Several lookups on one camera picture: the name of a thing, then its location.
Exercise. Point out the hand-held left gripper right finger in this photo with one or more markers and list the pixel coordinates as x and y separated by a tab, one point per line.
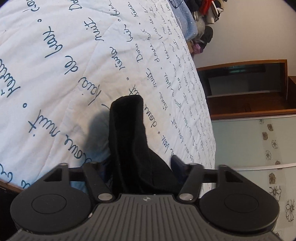
182	165

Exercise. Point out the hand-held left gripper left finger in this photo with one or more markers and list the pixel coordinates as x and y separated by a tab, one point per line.
92	176

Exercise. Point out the black pants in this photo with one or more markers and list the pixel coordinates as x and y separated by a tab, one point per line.
131	143

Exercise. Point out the white flower-print wardrobe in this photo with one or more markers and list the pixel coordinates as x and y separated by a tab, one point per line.
242	143

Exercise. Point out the white script-printed quilt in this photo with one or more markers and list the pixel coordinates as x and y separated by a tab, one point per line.
81	58

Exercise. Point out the cardboard box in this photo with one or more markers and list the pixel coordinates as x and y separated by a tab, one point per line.
191	44

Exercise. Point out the black jacket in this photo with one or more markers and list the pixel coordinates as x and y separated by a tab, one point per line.
207	34

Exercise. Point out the blue dotted blanket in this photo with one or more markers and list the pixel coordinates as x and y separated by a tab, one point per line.
188	20

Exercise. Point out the pile of clothes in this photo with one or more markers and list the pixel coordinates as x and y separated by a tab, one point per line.
205	7

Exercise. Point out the wooden bed frame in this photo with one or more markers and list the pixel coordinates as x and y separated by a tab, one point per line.
9	186

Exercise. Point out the wooden door frame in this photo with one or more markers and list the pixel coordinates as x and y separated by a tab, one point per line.
242	104

